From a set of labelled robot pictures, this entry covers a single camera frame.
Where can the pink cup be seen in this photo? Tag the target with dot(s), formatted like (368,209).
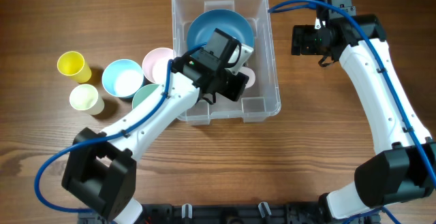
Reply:
(250,74)

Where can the yellow cup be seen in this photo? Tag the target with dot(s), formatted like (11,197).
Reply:
(73,65)

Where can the light blue bowl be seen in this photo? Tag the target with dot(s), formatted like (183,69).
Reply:
(123,78)

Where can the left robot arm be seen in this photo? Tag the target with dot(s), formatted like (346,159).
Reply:
(101,167)

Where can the cream cup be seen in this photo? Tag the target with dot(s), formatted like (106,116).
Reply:
(86,98)

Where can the pink bowl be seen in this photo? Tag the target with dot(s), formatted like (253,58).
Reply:
(154,64)

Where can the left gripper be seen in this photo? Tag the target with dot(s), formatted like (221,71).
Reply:
(236,90)

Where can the clear plastic storage bin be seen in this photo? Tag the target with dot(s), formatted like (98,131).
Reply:
(260,100)

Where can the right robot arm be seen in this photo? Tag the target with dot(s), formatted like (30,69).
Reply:
(396,173)

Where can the dark blue plate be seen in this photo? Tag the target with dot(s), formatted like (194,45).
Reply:
(229,22)

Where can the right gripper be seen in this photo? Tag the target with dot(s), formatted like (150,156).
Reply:
(305,46)

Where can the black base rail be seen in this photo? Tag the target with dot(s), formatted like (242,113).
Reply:
(291,213)

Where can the mint green bowl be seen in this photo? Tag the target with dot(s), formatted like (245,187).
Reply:
(143,93)

